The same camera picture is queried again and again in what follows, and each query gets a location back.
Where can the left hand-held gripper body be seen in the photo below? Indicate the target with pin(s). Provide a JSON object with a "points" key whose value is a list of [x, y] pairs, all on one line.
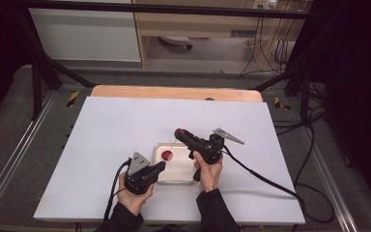
{"points": [[138, 175]]}

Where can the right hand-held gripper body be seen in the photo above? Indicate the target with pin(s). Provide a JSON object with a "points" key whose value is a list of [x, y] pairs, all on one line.
{"points": [[211, 150]]}

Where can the white square tray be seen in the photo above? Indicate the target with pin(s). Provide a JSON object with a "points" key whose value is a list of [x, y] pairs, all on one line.
{"points": [[180, 166]]}

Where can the person's right hand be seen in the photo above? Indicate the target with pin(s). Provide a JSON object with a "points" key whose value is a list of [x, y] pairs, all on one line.
{"points": [[211, 175]]}

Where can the person's left hand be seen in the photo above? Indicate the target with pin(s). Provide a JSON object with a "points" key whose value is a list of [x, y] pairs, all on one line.
{"points": [[132, 201]]}

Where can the wooden table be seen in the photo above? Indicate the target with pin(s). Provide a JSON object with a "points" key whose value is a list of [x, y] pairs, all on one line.
{"points": [[174, 92]]}

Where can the white board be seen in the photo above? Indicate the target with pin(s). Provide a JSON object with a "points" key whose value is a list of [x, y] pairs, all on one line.
{"points": [[109, 129]]}

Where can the yellow black tape marker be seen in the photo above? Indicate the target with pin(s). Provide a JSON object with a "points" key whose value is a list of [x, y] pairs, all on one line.
{"points": [[72, 99], [280, 103]]}

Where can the white chair base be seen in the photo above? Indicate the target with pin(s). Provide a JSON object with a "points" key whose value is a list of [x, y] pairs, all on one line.
{"points": [[175, 40]]}

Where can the light wooden desk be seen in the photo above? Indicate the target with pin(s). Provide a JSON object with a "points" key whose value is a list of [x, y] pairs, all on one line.
{"points": [[199, 27]]}

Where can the white cabinet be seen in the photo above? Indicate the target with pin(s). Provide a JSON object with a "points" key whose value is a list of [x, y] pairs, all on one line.
{"points": [[87, 35]]}

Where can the white power strip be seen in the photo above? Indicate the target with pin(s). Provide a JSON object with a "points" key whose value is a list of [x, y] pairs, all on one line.
{"points": [[264, 4]]}

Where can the black frame stand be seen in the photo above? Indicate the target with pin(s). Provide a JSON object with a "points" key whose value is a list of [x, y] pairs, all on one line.
{"points": [[305, 96], [37, 83]]}

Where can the aluminium floor rail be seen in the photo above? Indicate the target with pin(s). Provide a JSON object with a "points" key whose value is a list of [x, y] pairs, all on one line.
{"points": [[19, 151], [330, 180]]}

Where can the black frame crossbar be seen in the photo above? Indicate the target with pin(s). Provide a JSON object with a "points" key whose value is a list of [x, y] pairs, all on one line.
{"points": [[174, 8]]}

